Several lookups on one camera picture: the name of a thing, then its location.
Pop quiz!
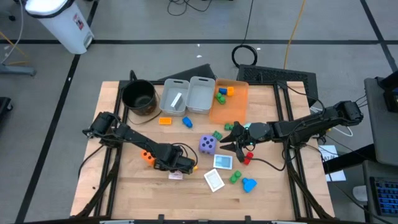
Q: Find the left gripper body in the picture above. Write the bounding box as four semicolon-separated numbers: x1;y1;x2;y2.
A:
153;143;197;175

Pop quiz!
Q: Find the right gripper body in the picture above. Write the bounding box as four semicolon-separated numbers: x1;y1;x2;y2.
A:
241;121;274;147

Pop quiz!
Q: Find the orange foam die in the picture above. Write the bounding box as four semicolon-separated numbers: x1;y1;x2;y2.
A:
140;149;156;167

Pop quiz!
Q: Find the orange plastic bin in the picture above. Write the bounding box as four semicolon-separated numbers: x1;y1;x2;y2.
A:
208;78;249;125

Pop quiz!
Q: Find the purple foam die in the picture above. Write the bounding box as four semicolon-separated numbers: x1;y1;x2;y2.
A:
198;134;218;156

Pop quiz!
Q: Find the big blue brick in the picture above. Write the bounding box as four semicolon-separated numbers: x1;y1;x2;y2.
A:
241;177;258;194

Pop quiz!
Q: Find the grey white card deck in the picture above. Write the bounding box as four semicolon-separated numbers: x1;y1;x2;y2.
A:
203;168;226;193

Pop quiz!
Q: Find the grey plastic bin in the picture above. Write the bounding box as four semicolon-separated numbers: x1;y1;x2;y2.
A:
185;76;216;115
159;78;190;118

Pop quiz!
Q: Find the black perforated panel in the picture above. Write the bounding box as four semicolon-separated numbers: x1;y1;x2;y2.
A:
236;63;319;107

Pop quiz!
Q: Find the black pumpkin face bucket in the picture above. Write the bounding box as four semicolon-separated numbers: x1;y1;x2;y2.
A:
121;79;162;126

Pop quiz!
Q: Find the white paper sheet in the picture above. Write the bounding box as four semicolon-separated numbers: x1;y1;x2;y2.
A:
318;144;347;182

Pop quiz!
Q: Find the white computer mouse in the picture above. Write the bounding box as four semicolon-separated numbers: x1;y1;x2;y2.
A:
352;184;369;203

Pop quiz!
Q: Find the black desk device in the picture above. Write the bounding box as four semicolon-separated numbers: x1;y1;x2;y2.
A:
374;70;398;113

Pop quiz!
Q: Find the backlit keyboard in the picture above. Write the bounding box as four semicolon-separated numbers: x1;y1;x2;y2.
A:
369;175;398;217

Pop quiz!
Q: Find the white trash can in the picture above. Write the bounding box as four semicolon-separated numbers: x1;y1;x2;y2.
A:
24;0;95;55

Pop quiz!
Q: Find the black chair base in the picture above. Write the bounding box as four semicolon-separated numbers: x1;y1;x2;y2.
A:
0;96;14;113

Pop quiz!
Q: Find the grey stand base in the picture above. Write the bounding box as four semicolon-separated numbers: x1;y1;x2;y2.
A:
0;63;36;77

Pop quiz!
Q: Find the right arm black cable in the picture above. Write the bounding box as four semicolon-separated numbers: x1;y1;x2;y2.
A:
248;136;287;172

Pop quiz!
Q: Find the black hanging cable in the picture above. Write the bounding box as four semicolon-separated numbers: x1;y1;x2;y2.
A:
230;0;259;68

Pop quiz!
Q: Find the yellow hanging cable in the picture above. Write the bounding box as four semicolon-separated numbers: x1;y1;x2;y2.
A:
282;0;307;70

